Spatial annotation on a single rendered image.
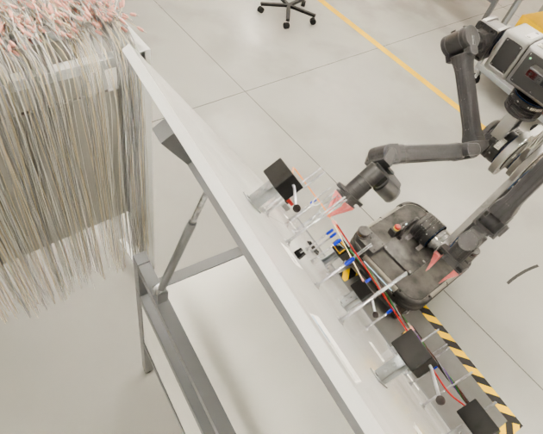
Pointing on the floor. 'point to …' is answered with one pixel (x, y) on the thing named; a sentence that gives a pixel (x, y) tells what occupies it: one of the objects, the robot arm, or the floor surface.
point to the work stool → (289, 9)
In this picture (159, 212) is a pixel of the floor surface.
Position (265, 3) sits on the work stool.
